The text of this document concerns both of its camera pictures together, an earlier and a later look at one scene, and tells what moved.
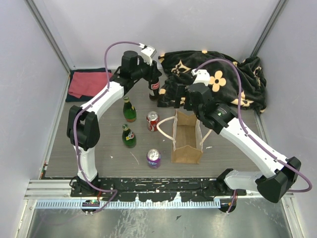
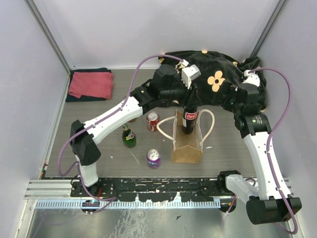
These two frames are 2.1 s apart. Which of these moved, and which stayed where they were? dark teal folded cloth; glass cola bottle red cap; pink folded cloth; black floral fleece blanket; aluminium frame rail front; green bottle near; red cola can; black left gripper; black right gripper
Moved: glass cola bottle red cap; black left gripper; black right gripper
Stayed: dark teal folded cloth; green bottle near; red cola can; black floral fleece blanket; aluminium frame rail front; pink folded cloth
